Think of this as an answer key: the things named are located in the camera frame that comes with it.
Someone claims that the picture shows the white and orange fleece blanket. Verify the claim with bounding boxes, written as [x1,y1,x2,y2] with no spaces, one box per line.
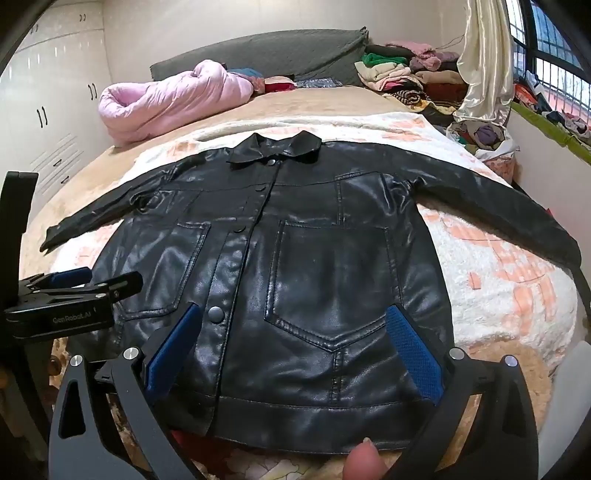
[48,113,579,354]

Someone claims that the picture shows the black leather jacket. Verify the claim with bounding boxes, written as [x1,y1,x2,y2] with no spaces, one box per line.
[41,130,583,450]

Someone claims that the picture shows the plastic bag of clothes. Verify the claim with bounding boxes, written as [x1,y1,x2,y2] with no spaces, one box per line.
[445,121,516,184]

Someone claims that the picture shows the barred window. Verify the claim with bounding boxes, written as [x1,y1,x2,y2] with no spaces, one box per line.
[505,0,591,109]

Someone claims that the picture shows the cream satin curtain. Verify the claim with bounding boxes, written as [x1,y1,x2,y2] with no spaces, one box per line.
[462,0,517,129]

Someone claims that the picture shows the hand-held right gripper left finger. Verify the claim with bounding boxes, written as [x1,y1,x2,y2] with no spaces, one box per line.
[48,302,204,480]

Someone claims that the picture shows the pile of folded clothes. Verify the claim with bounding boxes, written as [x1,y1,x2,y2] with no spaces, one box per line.
[355,41,469,127]

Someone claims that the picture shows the white wardrobe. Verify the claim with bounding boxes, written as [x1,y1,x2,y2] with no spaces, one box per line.
[0,0,114,210]

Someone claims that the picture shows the grey headboard cushion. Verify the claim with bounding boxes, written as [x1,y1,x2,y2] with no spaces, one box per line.
[150,28,370,89]

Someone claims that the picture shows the red and white cloth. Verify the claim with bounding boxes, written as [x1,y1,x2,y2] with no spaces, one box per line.
[168,427,352,480]

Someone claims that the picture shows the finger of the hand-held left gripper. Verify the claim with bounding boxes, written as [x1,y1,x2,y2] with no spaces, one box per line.
[18,266,92,292]
[28,271,144,306]

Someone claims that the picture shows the clothes on windowsill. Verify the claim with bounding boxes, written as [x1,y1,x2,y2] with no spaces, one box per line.
[513,70,591,147]

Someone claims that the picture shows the pink quilt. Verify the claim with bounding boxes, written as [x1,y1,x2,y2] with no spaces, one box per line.
[98,61,256,145]

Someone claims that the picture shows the small heap of colourful clothes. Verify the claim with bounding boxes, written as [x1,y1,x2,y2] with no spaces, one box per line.
[228,68,343,96]

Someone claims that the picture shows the tan bed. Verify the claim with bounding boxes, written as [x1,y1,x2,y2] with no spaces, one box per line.
[18,85,580,480]

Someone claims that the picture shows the person's right hand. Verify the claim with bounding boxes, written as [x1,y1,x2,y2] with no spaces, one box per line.
[344,438,391,480]

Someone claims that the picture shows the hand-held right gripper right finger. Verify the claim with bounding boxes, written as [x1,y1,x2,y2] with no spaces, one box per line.
[383,305,541,480]

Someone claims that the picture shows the green windowsill cover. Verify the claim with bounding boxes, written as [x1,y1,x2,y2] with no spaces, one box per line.
[510,100,591,164]

